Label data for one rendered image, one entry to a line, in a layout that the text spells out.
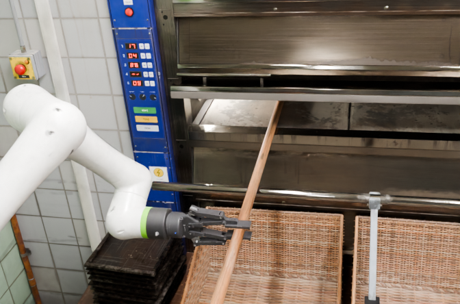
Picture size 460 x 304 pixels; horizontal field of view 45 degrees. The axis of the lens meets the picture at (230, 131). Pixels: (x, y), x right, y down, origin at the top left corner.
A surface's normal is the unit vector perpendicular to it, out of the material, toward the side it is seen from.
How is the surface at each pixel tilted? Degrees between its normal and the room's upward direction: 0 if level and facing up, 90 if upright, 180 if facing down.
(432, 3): 90
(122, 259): 0
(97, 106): 90
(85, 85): 90
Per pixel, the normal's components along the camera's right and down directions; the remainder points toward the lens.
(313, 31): -0.22, 0.13
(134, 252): -0.07, -0.89
